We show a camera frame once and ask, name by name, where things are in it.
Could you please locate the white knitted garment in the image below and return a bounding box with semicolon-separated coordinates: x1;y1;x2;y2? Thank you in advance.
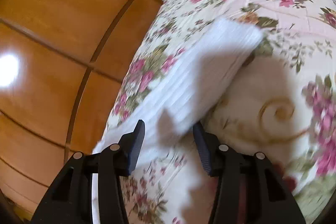
92;17;263;224

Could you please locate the wooden wardrobe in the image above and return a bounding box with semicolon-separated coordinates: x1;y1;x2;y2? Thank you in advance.
1;0;162;218

